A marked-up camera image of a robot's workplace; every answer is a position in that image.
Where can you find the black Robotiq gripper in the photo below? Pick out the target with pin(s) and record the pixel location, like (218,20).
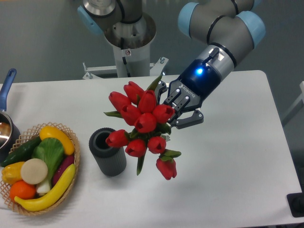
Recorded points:
(188,92)

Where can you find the black device at table edge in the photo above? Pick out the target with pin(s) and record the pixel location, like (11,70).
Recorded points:
(296,204)

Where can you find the yellow bell pepper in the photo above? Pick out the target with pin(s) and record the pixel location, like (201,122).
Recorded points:
(12,173)

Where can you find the orange fruit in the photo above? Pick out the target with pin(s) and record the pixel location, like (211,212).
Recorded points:
(22,190)

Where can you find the woven wicker basket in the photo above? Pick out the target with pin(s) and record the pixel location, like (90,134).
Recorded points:
(30,134)

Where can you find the purple sweet potato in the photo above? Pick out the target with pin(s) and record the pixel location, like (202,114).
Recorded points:
(65,163)

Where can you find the green cucumber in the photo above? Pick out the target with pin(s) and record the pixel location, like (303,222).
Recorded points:
(21,153)

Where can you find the red tulip bouquet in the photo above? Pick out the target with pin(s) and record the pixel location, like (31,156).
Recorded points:
(140,109)

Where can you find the green bok choy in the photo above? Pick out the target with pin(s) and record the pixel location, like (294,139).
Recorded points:
(51,151)

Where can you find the dark grey ribbed vase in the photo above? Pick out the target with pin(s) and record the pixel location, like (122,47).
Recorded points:
(111,160)

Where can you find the yellow banana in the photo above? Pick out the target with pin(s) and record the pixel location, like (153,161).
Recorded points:
(52,196)

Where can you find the white frame at right edge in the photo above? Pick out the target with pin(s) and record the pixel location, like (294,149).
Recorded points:
(294,108)

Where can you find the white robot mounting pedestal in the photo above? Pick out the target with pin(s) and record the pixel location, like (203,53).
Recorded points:
(128,63)

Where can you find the blue handled saucepan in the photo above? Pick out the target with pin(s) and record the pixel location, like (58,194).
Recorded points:
(9,133)

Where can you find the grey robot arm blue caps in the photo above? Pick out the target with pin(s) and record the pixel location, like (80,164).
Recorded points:
(230,29)

